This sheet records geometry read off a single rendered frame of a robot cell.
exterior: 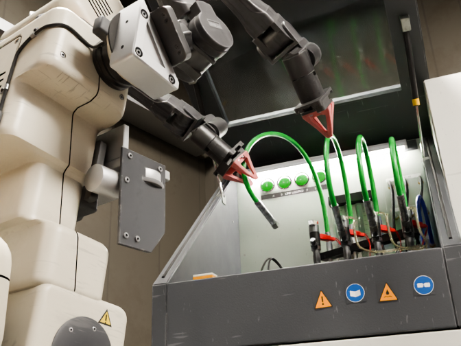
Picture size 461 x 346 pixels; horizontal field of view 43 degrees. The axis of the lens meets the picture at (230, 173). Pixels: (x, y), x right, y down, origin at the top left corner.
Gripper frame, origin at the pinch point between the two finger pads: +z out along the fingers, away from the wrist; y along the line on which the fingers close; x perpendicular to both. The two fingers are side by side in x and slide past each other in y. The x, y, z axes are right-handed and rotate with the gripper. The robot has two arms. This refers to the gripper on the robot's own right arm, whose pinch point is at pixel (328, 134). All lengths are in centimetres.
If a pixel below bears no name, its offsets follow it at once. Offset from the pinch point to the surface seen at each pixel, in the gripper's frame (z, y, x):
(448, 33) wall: 30, 233, 1
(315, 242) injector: 28.4, 5.4, 17.5
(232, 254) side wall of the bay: 33, 21, 54
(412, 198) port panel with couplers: 40, 44, 1
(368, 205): 22.0, 5.9, 0.4
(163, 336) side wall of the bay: 24, -33, 43
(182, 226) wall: 73, 162, 181
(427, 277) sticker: 29.8, -18.4, -14.2
